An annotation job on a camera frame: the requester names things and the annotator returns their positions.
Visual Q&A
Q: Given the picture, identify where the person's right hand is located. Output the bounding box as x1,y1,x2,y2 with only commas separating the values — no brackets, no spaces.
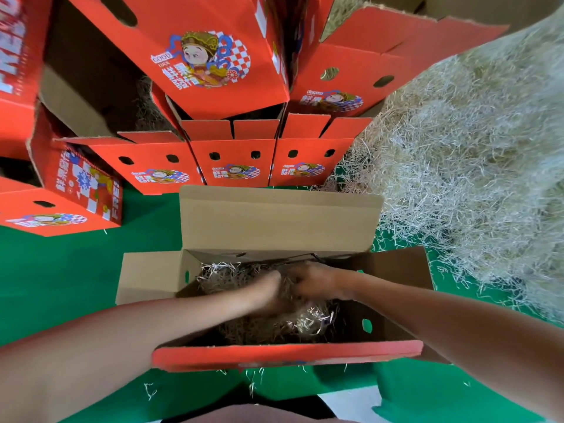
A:
284,260,360,306

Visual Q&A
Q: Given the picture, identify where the person's left hand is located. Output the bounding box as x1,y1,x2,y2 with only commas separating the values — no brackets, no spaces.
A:
236,267,284,317

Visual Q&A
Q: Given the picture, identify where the small straw filler clump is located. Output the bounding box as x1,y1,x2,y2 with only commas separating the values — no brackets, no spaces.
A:
194,261,342,344

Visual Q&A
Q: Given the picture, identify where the pile of wood wool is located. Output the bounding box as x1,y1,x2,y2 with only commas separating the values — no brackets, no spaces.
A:
321,0,564,321

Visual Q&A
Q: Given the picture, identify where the person's left forearm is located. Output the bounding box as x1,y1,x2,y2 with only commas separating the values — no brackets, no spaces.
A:
0,281,266,423

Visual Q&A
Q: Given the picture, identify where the person's right forearm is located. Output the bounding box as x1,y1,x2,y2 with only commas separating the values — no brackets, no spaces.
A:
339,270,564,423

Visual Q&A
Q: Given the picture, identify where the person's pink clothing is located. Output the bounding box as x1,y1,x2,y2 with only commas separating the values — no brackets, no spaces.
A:
179,401,355,423

